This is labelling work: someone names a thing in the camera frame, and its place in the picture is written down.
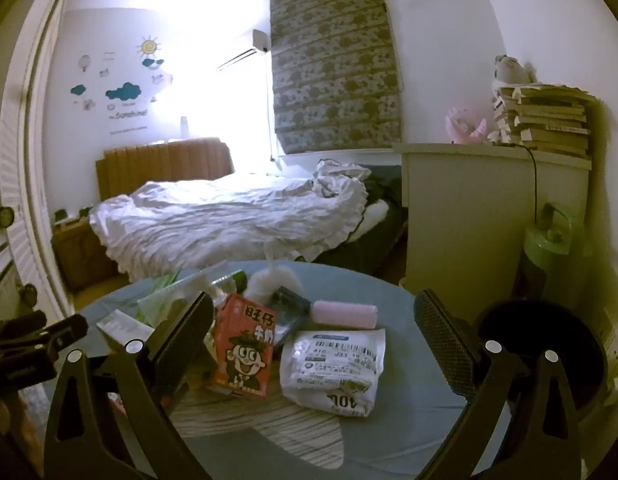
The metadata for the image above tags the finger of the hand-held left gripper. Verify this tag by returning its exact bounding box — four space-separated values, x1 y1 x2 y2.
0 314 90 363
0 311 48 345

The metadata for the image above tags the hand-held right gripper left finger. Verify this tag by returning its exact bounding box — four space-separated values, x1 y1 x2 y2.
43 290 215 480

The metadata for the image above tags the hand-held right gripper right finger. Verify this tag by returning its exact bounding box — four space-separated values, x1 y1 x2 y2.
413 289 582 480

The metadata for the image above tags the pink roll packet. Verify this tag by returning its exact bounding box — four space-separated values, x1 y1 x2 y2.
311 301 379 331

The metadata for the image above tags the black trash bin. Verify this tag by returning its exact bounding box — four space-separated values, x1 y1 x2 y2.
476 300 613 427

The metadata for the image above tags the red milk carton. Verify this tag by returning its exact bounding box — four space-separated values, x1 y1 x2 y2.
205 294 278 402

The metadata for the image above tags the brown nightstand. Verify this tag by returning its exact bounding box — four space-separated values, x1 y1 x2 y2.
51 215 120 292

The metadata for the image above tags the white tissue wad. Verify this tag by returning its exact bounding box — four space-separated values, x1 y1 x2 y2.
245 247 304 302

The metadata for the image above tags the white shipping bag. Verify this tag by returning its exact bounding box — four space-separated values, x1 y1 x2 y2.
279 329 388 419

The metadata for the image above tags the white duvet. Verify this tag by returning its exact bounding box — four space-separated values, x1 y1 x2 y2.
89 160 376 277

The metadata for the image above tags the white cabinet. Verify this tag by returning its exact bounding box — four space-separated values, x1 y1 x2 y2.
393 142 593 312

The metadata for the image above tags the dark bed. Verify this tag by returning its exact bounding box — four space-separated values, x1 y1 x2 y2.
309 165 411 272

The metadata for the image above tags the white louvered door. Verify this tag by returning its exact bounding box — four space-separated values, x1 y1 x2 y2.
0 0 77 326

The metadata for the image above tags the white power strip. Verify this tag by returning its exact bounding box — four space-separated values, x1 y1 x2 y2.
606 330 618 392

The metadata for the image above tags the brown padded headboard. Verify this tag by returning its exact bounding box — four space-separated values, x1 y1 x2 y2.
95 137 236 202

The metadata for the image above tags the pink toy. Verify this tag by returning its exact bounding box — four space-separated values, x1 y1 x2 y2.
445 106 489 144

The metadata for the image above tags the stack of books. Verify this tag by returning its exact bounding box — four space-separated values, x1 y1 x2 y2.
489 82 598 159

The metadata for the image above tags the grey plush toy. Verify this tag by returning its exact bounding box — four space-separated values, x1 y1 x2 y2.
492 54 538 91

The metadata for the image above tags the white air conditioner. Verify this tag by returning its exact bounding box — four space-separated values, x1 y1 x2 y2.
216 29 271 72

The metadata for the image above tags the floral roller blind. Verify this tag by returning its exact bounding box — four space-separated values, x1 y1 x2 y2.
266 0 406 156

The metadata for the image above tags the black cable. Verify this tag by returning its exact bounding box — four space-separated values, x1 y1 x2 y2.
520 144 541 222

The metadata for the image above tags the group of wall stickers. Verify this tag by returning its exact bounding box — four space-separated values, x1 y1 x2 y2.
69 35 175 136

